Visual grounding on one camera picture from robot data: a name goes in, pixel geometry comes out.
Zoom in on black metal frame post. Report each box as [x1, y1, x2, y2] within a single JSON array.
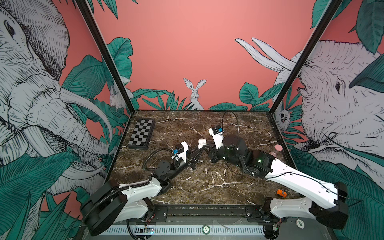
[[268, 0, 342, 116], [75, 0, 135, 115]]

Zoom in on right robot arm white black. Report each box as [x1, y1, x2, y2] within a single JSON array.
[[209, 125, 349, 230]]

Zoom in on pink hourglass timer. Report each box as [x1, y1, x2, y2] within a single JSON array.
[[269, 145, 283, 158]]

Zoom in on black white checkerboard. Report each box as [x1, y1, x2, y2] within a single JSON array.
[[128, 118, 155, 150]]

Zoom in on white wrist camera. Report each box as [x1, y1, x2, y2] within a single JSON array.
[[172, 142, 189, 163], [209, 125, 224, 150]]

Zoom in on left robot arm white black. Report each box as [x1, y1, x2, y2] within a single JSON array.
[[80, 145, 209, 236]]

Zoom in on white slotted cable duct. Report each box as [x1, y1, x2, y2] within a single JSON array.
[[101, 224, 265, 236]]

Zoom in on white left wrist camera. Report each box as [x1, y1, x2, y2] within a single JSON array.
[[172, 142, 189, 163]]

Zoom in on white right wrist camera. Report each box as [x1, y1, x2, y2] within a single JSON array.
[[209, 125, 224, 150]]

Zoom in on black metal frame post left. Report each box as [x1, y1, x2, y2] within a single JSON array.
[[75, 0, 135, 115]]

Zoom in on small orange toy car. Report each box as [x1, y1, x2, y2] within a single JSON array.
[[277, 189, 288, 199]]

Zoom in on white earbuds charging case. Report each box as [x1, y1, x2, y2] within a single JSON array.
[[198, 139, 207, 149]]

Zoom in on black metal frame post right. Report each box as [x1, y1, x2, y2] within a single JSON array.
[[268, 0, 342, 116]]

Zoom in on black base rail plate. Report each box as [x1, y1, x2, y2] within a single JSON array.
[[136, 204, 286, 226]]

